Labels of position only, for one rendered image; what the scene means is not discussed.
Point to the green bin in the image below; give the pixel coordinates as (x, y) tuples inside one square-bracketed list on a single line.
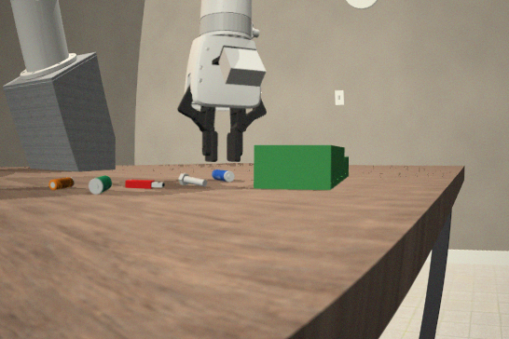
[(301, 167)]

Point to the red usb stick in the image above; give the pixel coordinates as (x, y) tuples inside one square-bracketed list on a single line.
[(142, 184)]

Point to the green aa battery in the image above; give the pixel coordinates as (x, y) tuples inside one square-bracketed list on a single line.
[(99, 185)]

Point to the blue battery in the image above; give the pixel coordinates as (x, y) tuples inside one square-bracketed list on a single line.
[(223, 175)]

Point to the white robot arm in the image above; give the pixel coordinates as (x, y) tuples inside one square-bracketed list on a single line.
[(44, 49)]

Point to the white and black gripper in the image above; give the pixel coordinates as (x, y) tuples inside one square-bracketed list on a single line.
[(208, 88)]

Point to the orange battery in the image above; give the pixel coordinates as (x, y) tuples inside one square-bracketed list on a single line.
[(61, 183)]

